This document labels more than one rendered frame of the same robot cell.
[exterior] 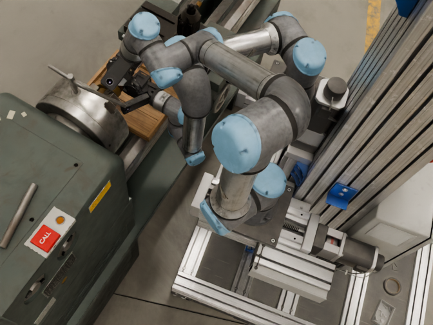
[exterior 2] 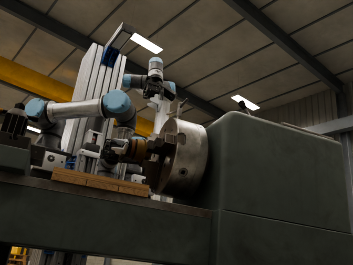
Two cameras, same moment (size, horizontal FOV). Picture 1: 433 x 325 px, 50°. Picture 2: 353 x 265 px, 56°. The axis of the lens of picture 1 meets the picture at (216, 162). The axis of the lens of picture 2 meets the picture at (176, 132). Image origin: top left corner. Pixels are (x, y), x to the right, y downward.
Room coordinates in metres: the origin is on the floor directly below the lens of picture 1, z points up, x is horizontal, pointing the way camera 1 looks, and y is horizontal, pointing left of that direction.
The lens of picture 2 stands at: (1.56, 1.53, 0.65)
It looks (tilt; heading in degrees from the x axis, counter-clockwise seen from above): 23 degrees up; 233
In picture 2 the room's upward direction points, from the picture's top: 6 degrees clockwise
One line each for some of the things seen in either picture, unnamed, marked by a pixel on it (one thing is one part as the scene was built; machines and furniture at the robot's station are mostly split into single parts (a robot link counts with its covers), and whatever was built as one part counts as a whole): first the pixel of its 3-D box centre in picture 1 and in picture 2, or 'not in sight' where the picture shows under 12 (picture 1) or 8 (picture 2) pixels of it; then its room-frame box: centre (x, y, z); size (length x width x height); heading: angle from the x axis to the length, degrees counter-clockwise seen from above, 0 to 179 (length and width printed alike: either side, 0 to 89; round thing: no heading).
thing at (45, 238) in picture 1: (46, 238); not in sight; (0.30, 0.41, 1.26); 0.06 x 0.06 x 0.02; 74
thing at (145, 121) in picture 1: (132, 93); (93, 192); (1.07, 0.42, 0.89); 0.36 x 0.30 x 0.04; 74
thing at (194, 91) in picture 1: (194, 124); (121, 151); (0.83, 0.11, 1.19); 0.12 x 0.11 x 0.49; 130
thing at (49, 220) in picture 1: (51, 234); not in sight; (0.32, 0.41, 1.23); 0.13 x 0.08 x 0.06; 164
